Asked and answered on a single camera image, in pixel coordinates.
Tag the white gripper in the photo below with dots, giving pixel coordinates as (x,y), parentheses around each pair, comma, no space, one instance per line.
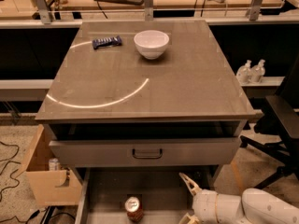
(204,205)

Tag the red coke can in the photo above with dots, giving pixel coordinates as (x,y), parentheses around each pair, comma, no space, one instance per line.
(134,209)

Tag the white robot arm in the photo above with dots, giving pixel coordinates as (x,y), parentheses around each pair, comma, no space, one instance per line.
(254,206)

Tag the open grey middle drawer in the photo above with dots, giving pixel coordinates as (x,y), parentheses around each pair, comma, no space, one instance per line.
(164,196)

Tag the grey top drawer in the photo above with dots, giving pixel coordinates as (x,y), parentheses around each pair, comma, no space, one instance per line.
(145,153)

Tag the grey drawer cabinet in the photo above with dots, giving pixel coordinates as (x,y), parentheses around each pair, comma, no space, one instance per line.
(114,93)

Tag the small white can in box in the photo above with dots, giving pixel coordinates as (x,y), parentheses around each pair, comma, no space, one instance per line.
(54,164)

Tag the black office chair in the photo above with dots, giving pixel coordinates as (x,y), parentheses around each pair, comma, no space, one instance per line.
(280,118)

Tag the brown cardboard box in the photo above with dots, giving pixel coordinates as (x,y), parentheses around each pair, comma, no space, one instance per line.
(50,188)

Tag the white ceramic bowl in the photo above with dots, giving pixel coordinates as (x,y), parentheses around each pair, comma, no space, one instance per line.
(151,44)

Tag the blue snack bar wrapper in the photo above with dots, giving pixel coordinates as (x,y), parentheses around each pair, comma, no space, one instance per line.
(106,42)

